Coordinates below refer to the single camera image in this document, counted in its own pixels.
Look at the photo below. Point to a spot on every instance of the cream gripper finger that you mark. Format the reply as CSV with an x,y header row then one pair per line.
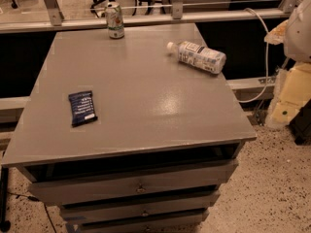
x,y
277,34
292,91

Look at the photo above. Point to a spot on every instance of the blue rxbar wrapper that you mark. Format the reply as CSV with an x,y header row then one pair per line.
x,y
82,108

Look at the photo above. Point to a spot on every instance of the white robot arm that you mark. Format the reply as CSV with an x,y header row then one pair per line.
x,y
297,40

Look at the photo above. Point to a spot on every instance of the clear plastic water bottle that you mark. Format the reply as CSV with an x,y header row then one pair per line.
x,y
198,56

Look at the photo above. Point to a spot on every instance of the grey drawer cabinet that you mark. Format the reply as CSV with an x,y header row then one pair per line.
x,y
166,135

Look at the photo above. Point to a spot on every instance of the green white soda can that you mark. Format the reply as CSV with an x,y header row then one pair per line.
x,y
113,15

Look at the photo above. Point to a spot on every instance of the black stand leg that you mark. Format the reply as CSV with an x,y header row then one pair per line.
x,y
5,225

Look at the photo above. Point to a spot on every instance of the metal railing frame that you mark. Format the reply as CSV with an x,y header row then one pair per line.
x,y
18,16

